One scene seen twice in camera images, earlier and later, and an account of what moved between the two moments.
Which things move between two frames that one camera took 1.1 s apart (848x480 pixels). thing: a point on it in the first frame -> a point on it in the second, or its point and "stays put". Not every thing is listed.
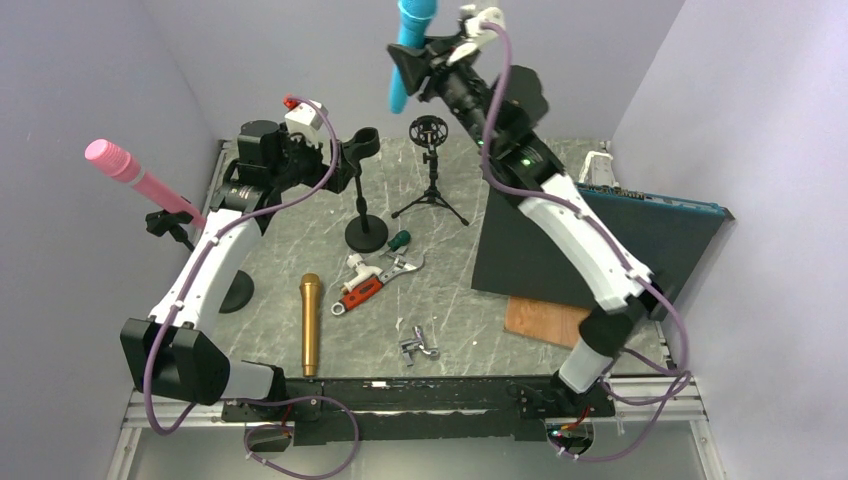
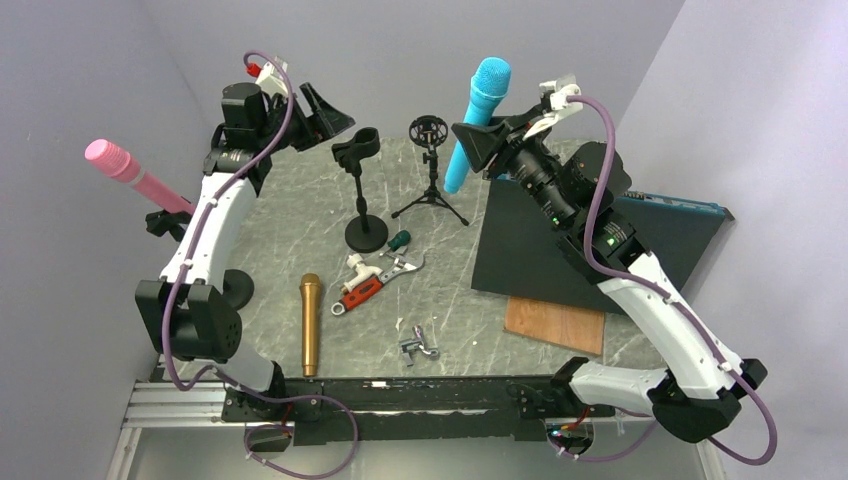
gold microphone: x=310 y=285 stays put
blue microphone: x=414 y=16 -> x=489 y=85
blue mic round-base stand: x=366 y=233 stays put
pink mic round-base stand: x=239 y=287 stays put
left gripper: x=292 y=141 -> x=326 y=121
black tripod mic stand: x=429 y=131 stays put
